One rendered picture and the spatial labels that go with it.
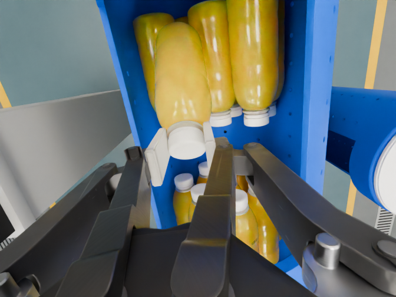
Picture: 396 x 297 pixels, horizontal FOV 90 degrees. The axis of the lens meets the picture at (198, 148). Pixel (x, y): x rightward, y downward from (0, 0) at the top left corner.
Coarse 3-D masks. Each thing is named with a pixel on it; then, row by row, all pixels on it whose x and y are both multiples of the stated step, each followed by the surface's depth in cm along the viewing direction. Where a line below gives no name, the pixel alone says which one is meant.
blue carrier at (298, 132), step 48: (96, 0) 22; (144, 0) 34; (192, 0) 37; (288, 0) 31; (336, 0) 18; (288, 48) 33; (144, 96) 35; (288, 96) 36; (144, 144) 33; (240, 144) 47; (288, 144) 39
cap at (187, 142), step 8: (176, 128) 20; (184, 128) 19; (192, 128) 19; (176, 136) 19; (184, 136) 19; (192, 136) 19; (200, 136) 20; (168, 144) 20; (176, 144) 19; (184, 144) 19; (192, 144) 19; (200, 144) 19; (176, 152) 20; (184, 152) 20; (192, 152) 21; (200, 152) 21
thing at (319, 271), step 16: (320, 240) 6; (336, 240) 5; (304, 256) 6; (320, 256) 6; (336, 256) 5; (304, 272) 6; (320, 272) 5; (336, 272) 5; (352, 272) 5; (320, 288) 5; (336, 288) 5; (352, 288) 5; (368, 288) 5
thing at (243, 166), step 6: (216, 138) 17; (222, 138) 17; (216, 144) 16; (234, 150) 14; (240, 150) 14; (234, 156) 13; (240, 156) 13; (234, 162) 13; (240, 162) 13; (246, 162) 13; (240, 168) 13; (246, 168) 13; (252, 168) 13; (240, 174) 13; (246, 174) 13; (252, 174) 13
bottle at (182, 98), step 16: (160, 32) 26; (176, 32) 25; (192, 32) 26; (160, 48) 25; (176, 48) 23; (192, 48) 24; (160, 64) 23; (176, 64) 22; (192, 64) 22; (160, 80) 22; (176, 80) 21; (192, 80) 21; (160, 96) 21; (176, 96) 20; (192, 96) 20; (208, 96) 22; (160, 112) 21; (176, 112) 20; (192, 112) 20; (208, 112) 21
